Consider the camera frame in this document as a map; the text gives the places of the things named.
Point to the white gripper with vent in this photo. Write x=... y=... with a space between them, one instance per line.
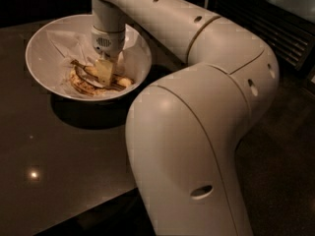
x=108 y=42

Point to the spotted banana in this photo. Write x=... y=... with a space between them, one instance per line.
x=89 y=74
x=82 y=86

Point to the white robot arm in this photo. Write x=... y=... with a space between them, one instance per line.
x=183 y=129

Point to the white bowl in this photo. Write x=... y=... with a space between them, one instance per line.
x=41 y=57

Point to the white paper liner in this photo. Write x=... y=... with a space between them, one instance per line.
x=133 y=62

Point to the dark cabinet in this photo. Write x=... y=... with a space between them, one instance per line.
x=42 y=0

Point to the black slatted appliance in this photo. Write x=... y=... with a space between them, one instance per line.
x=291 y=37

